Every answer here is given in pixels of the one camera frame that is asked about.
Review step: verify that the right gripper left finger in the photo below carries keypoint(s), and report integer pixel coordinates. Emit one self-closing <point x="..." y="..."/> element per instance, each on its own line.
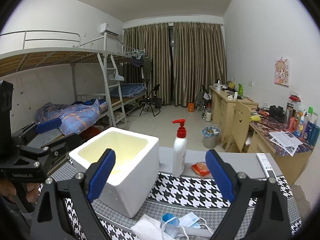
<point x="98" y="173"/>

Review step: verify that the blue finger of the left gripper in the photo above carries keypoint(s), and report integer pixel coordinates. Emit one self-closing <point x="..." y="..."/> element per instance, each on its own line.
<point x="48" y="125"/>

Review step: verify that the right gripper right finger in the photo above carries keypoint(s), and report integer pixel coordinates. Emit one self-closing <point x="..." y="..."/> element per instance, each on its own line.
<point x="223" y="174"/>

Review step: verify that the white tissue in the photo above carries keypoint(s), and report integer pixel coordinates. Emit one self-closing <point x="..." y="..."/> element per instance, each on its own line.
<point x="149" y="229"/>

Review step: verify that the blue face mask stack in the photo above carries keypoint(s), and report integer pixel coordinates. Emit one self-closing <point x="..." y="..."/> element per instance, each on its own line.
<point x="169" y="226"/>

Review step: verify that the person left hand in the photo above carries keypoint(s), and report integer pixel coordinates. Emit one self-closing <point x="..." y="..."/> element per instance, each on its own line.
<point x="8" y="191"/>

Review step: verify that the red orange snack packet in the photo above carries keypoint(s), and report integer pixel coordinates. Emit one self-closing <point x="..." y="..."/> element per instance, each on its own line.
<point x="200" y="169"/>

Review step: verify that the blue plaid quilt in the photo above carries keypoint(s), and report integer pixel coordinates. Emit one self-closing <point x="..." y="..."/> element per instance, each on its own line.
<point x="76" y="117"/>

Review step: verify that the white styrofoam box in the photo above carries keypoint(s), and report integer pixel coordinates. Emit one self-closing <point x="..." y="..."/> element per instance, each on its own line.
<point x="134" y="173"/>

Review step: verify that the white remote control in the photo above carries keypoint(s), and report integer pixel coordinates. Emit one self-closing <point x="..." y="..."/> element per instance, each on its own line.
<point x="266" y="165"/>

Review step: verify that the metal bunk bed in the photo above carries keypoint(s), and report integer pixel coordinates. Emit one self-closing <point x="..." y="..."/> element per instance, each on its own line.
<point x="64" y="74"/>

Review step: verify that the grey trash bin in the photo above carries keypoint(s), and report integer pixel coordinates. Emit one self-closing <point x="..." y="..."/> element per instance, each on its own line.
<point x="210" y="136"/>

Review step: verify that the houndstooth table mat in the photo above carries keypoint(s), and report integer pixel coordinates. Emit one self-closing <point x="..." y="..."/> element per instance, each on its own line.
<point x="178" y="196"/>

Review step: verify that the white pump lotion bottle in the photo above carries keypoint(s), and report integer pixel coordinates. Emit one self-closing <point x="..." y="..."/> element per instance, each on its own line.
<point x="179" y="148"/>

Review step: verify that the loose blue face mask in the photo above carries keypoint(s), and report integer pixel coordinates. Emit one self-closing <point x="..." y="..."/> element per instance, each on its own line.
<point x="195" y="226"/>

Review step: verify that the wooden desk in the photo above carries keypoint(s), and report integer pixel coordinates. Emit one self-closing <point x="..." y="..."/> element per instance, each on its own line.
<point x="223" y="115"/>

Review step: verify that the wooden smiley chair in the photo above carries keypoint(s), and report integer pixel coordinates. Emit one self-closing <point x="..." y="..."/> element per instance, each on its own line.
<point x="240" y="138"/>

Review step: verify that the white papers on desk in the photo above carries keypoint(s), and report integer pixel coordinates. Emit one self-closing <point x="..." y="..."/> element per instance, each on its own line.
<point x="286" y="140"/>

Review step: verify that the black folding chair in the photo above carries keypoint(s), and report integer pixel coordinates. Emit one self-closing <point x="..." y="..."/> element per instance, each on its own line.
<point x="152" y="101"/>

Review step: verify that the toiletry bottles cluster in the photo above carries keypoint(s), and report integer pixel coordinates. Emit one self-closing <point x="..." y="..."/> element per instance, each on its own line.
<point x="302" y="121"/>

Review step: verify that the brown window curtains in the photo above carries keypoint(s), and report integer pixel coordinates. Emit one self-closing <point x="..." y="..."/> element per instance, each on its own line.
<point x="185" y="57"/>

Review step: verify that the wall air conditioner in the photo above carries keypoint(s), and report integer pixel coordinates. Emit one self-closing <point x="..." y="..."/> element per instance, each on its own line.
<point x="106" y="28"/>

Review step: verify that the anime girl wall poster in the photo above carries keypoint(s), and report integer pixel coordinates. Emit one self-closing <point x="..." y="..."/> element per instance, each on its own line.
<point x="282" y="72"/>

